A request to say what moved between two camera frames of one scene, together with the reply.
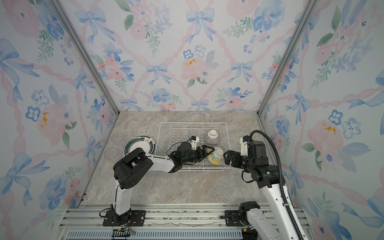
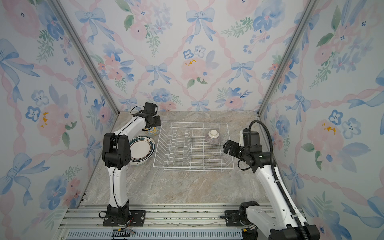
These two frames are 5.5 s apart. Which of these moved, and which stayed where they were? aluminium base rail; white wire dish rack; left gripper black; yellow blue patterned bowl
Moved: left gripper black; yellow blue patterned bowl
Stayed: aluminium base rail; white wire dish rack
